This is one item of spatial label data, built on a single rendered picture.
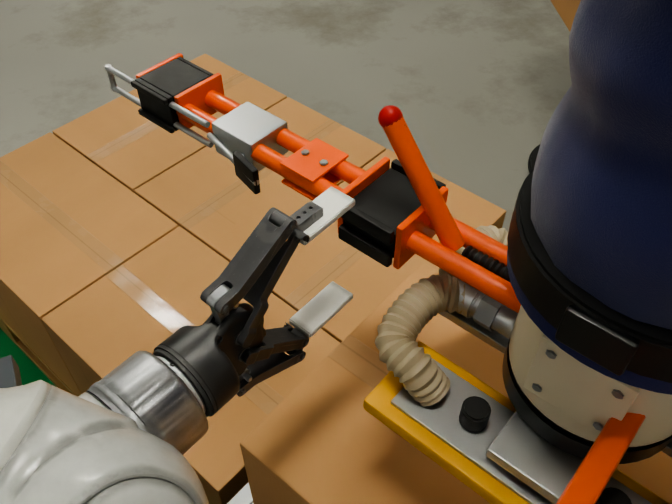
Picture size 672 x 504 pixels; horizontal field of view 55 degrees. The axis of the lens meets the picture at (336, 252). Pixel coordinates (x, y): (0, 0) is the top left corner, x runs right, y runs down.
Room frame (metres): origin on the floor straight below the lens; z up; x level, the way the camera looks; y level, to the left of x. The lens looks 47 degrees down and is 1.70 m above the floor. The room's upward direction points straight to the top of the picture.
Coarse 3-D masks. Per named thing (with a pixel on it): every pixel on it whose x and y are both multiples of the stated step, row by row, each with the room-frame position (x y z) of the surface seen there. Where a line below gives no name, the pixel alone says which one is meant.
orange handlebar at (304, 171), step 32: (224, 96) 0.71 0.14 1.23; (256, 160) 0.59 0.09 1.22; (288, 160) 0.57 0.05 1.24; (320, 160) 0.57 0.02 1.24; (320, 192) 0.53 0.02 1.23; (448, 256) 0.43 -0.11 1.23; (480, 288) 0.40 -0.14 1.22; (512, 288) 0.39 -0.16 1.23; (640, 416) 0.26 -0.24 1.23; (608, 448) 0.23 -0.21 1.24; (576, 480) 0.20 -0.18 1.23; (608, 480) 0.20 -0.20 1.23
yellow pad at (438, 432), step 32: (384, 384) 0.36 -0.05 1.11; (480, 384) 0.36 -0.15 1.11; (384, 416) 0.32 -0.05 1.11; (416, 416) 0.32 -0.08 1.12; (448, 416) 0.32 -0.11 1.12; (480, 416) 0.31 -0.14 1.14; (448, 448) 0.29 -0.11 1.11; (480, 448) 0.29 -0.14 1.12; (480, 480) 0.26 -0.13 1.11; (512, 480) 0.25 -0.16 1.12
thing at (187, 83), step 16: (160, 64) 0.76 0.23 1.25; (176, 64) 0.76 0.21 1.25; (192, 64) 0.76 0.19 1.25; (144, 80) 0.72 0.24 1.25; (160, 80) 0.72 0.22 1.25; (176, 80) 0.72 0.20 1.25; (192, 80) 0.72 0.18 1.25; (208, 80) 0.72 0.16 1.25; (176, 96) 0.69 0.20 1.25; (192, 96) 0.70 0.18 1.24; (208, 112) 0.71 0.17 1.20
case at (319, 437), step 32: (448, 320) 0.57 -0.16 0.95; (352, 352) 0.51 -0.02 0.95; (448, 352) 0.51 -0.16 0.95; (480, 352) 0.51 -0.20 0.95; (320, 384) 0.46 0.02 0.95; (352, 384) 0.46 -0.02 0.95; (288, 416) 0.41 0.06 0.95; (320, 416) 0.41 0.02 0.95; (352, 416) 0.41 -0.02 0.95; (256, 448) 0.37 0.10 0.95; (288, 448) 0.37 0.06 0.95; (320, 448) 0.37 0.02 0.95; (352, 448) 0.37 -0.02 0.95; (384, 448) 0.37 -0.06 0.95; (416, 448) 0.37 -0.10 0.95; (256, 480) 0.36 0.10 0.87; (288, 480) 0.33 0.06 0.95; (320, 480) 0.33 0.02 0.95; (352, 480) 0.33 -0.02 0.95; (384, 480) 0.33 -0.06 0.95; (416, 480) 0.33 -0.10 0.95; (448, 480) 0.33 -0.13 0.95; (640, 480) 0.33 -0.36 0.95
